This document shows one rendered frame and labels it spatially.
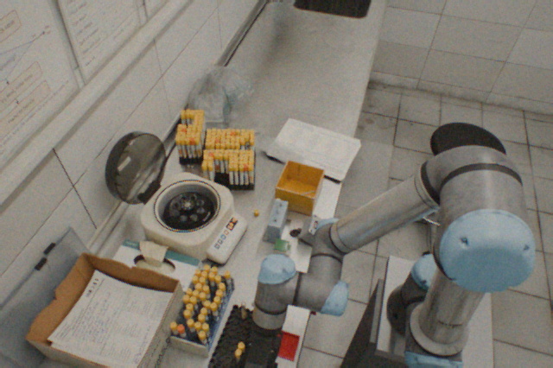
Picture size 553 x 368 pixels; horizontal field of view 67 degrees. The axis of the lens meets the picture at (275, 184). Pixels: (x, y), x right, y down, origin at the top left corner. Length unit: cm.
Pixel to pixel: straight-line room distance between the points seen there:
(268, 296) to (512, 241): 49
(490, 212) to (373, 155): 230
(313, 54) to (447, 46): 146
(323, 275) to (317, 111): 99
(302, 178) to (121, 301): 69
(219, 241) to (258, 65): 100
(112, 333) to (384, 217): 74
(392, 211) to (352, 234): 11
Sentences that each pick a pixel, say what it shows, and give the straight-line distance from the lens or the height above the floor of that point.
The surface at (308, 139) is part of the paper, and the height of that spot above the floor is 89.
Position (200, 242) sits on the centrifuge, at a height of 99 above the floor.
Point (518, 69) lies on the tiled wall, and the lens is 350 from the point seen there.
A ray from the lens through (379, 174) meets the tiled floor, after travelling 278.
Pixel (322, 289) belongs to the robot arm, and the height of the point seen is 120.
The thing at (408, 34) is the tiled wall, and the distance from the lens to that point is 331.
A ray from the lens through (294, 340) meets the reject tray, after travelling 119.
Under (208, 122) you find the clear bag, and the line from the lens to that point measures 163.
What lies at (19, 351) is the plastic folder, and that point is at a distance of 125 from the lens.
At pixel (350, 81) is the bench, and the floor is 88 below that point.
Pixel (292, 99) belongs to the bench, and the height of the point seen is 88.
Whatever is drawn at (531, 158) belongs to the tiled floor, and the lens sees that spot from 331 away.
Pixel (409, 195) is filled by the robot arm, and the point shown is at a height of 142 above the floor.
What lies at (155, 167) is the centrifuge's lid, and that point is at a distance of 139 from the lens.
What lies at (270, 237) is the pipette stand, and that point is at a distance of 129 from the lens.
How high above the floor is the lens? 200
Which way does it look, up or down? 50 degrees down
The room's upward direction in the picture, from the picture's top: 2 degrees clockwise
